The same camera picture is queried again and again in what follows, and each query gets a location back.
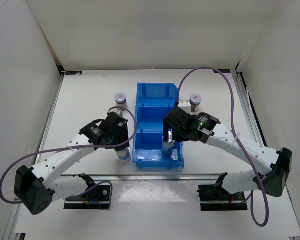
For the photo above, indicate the aluminium right rail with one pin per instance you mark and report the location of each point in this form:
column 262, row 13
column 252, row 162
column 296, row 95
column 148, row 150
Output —
column 248, row 133

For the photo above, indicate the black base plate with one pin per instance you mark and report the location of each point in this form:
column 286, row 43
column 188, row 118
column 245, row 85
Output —
column 99, row 197
column 213, row 201

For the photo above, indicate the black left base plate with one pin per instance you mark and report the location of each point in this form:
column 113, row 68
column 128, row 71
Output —
column 99, row 197

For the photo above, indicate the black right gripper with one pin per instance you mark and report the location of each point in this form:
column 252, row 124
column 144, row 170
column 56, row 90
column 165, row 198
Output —
column 175, row 136

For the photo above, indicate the blue plastic divided bin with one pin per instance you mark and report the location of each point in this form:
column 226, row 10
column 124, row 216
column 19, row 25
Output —
column 153, row 102

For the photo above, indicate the aluminium rail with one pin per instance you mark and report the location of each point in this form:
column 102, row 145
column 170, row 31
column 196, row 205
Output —
column 248, row 133
column 171, row 177

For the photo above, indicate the aluminium front rail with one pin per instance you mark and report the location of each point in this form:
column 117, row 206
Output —
column 171, row 177

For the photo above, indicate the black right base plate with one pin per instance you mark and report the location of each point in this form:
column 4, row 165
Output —
column 213, row 201

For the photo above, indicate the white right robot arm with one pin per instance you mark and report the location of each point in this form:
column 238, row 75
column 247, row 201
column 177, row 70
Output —
column 209, row 130

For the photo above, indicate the grey-lid brown spice jar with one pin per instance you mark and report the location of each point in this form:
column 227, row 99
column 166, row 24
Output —
column 195, row 101

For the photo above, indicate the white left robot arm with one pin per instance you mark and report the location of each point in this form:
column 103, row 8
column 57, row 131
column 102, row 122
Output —
column 39, row 185

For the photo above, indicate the grey-lid dark spice jar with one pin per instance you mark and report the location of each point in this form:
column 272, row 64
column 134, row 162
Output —
column 121, row 101

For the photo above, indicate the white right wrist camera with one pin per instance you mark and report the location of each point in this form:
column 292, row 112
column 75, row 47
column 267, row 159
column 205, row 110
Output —
column 185, row 105

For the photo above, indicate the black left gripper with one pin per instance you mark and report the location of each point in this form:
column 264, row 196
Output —
column 124, row 137

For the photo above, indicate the dark label sticker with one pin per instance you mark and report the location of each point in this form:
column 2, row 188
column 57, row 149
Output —
column 73, row 73

